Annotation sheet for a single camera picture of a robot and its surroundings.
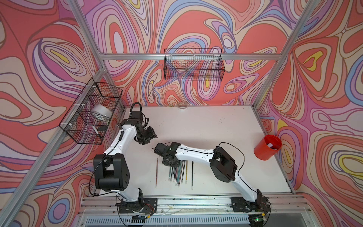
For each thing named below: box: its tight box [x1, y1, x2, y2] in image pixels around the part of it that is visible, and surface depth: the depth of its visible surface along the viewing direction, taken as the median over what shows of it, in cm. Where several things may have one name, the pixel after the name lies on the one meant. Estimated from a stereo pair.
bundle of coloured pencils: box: [168, 160, 188, 188], surface depth 86 cm
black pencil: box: [191, 160, 194, 190], surface depth 85 cm
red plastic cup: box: [253, 134, 283, 161], surface depth 90 cm
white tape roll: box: [91, 104, 113, 118], surface depth 75 cm
